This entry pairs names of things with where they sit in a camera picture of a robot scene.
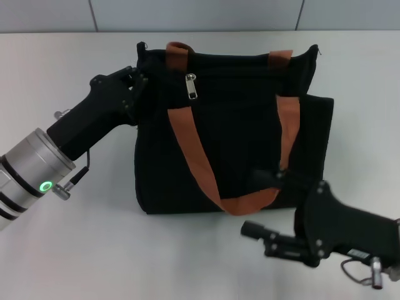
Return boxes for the black food bag orange handles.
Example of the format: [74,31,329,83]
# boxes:
[132,41,335,216]

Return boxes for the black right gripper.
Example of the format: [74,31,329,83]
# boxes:
[240,167,400,267]

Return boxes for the right gripper cable with plugs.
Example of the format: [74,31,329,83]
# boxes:
[340,256,394,287]

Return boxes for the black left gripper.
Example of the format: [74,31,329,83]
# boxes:
[46,66,149,162]

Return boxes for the silver zipper pull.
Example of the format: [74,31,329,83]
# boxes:
[186,72,200,101]

